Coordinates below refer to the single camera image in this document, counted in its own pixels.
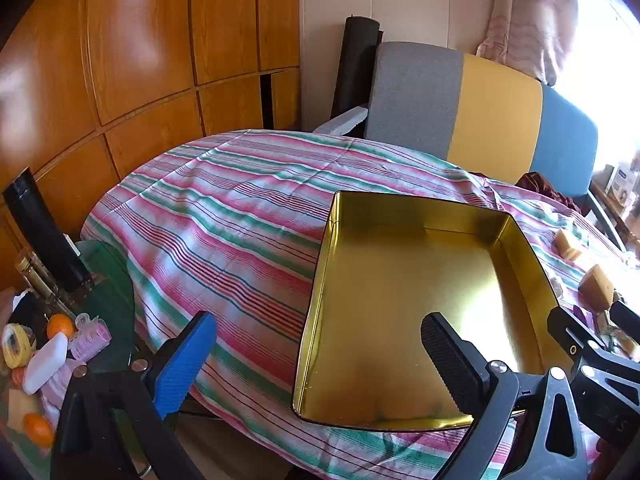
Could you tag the white blue box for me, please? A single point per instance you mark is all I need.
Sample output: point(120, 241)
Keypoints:
point(625, 182)

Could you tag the gold tin box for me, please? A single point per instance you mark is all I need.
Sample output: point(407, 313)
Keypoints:
point(400, 285)

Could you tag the black rolled mat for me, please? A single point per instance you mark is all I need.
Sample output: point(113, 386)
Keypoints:
point(355, 60)

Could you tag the orange fruit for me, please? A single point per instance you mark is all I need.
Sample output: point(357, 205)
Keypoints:
point(37, 429)
point(60, 326)

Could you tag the striped pink green tablecloth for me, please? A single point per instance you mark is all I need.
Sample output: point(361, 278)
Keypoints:
point(225, 235)

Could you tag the pink hair rollers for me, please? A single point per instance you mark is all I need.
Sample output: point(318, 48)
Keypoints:
point(90, 342)

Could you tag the grey yellow blue chair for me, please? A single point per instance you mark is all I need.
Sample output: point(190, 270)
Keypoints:
point(495, 110)

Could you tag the white plastic bottle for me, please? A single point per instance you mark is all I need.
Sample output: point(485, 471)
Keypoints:
point(45, 362)

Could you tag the maroon cloth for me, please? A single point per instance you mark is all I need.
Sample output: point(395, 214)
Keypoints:
point(545, 185)

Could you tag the wooden cabinet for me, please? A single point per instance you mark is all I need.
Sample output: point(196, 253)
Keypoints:
point(140, 35)

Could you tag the gold-capped glass bottle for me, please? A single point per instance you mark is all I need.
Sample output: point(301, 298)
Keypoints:
point(37, 275)

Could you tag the wooden side desk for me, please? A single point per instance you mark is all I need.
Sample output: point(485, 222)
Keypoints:
point(612, 212)

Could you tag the green glass side table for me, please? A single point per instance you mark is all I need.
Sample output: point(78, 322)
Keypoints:
point(107, 280)

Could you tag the pink plastic bag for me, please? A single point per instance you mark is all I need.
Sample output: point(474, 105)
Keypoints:
point(55, 385)

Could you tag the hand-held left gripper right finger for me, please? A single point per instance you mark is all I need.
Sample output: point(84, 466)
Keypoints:
point(450, 360)

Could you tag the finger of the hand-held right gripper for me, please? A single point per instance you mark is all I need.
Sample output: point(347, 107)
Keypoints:
point(627, 317)
point(570, 330)

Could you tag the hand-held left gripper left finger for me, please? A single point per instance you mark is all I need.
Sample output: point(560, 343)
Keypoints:
point(185, 360)

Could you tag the black cylinder bottle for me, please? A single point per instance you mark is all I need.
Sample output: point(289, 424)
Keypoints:
point(45, 235)

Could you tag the yellow sponge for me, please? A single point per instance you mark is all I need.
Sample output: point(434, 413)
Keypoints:
point(570, 245)
point(597, 285)

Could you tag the black pouch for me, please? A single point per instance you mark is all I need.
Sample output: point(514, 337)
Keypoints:
point(30, 310)

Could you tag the pink patterned curtain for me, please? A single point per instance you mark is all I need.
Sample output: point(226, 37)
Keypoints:
point(525, 20)

